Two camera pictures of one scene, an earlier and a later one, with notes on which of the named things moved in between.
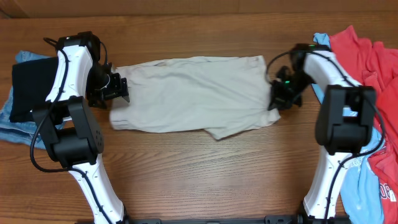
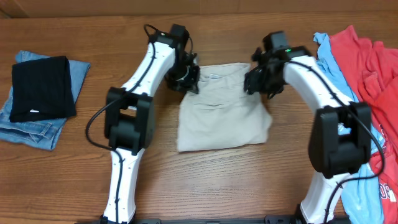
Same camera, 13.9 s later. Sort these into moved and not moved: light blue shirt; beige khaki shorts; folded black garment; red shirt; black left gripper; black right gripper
Moved: black right gripper; beige khaki shorts; black left gripper
Not moved: red shirt; folded black garment; light blue shirt
